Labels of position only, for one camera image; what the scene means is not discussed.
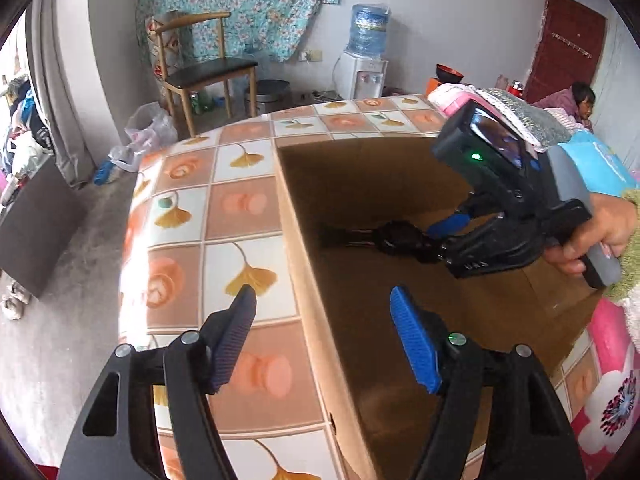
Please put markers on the grey curtain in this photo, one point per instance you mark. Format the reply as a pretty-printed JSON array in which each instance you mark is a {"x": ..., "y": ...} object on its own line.
[{"x": 55, "y": 85}]

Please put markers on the dark red bowl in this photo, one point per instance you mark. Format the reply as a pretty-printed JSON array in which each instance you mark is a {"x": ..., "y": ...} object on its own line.
[{"x": 449, "y": 72}]

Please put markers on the dark cabinet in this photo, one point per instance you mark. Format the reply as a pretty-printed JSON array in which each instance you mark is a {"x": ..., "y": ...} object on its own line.
[{"x": 35, "y": 230}]

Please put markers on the clear plastic bag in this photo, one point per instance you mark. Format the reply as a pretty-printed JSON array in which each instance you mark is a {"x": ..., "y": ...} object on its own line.
[{"x": 150, "y": 130}]

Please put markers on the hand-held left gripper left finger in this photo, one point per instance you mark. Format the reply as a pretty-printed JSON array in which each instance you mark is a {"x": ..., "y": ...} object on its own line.
[{"x": 230, "y": 340}]

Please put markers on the pink floral blanket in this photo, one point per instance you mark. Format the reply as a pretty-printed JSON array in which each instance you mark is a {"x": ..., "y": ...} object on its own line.
[{"x": 610, "y": 395}]

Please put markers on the wooden chair with black seat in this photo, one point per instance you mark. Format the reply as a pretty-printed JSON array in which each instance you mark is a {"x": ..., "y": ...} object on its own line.
[{"x": 210, "y": 71}]

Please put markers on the white water dispenser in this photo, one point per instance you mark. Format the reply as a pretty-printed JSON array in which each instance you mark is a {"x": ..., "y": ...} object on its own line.
[{"x": 360, "y": 80}]

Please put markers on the white shoe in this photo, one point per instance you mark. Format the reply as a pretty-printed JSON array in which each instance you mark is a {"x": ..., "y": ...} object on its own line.
[
  {"x": 19, "y": 292},
  {"x": 11, "y": 309}
]

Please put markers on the light blue blanket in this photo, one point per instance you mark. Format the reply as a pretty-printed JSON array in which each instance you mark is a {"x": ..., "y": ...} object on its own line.
[{"x": 600, "y": 160}]

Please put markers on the black hair clip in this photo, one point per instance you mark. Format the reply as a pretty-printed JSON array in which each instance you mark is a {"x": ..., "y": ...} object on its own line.
[{"x": 395, "y": 240}]

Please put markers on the green bottle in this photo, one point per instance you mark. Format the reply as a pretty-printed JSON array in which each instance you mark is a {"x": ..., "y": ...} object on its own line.
[{"x": 194, "y": 102}]

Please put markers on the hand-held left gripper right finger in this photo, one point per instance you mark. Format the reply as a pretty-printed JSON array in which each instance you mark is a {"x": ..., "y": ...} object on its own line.
[{"x": 415, "y": 340}]

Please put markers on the metal hook rail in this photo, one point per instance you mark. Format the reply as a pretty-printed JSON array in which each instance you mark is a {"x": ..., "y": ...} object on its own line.
[{"x": 570, "y": 42}]

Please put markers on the orange floral tile tablecloth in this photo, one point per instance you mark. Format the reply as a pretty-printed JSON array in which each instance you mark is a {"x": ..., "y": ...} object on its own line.
[{"x": 240, "y": 205}]

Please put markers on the dark red door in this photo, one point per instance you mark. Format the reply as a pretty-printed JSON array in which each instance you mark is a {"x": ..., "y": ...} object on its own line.
[{"x": 565, "y": 70}]

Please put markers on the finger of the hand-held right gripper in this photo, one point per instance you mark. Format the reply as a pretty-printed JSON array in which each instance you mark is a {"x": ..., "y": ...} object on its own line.
[
  {"x": 480, "y": 255},
  {"x": 450, "y": 224}
]

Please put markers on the small red container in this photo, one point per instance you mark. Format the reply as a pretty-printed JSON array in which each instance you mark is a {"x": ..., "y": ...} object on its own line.
[{"x": 516, "y": 88}]

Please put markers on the pink folded cloth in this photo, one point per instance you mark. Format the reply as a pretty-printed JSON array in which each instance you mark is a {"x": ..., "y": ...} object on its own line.
[{"x": 450, "y": 99}]

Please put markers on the pile of clothes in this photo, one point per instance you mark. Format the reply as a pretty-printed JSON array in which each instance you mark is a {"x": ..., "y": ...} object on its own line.
[{"x": 20, "y": 130}]

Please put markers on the person's right hand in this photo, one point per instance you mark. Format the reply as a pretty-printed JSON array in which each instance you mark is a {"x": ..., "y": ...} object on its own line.
[{"x": 607, "y": 225}]

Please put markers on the brown cardboard box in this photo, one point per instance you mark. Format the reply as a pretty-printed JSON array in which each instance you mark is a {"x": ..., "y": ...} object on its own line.
[{"x": 350, "y": 200}]

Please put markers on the teal floral hanging cloth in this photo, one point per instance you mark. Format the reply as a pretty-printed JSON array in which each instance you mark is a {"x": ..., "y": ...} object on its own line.
[{"x": 250, "y": 10}]

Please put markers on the white wall socket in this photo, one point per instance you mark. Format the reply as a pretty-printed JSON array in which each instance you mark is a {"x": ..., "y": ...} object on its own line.
[{"x": 311, "y": 55}]

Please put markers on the dark grey bin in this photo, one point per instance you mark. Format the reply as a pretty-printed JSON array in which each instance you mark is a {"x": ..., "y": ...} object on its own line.
[{"x": 267, "y": 97}]

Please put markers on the blue slipper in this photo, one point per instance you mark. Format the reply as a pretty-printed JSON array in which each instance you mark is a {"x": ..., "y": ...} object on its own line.
[{"x": 102, "y": 174}]

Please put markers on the silver quilted bag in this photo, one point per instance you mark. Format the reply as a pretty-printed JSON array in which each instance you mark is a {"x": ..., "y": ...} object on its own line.
[{"x": 540, "y": 120}]

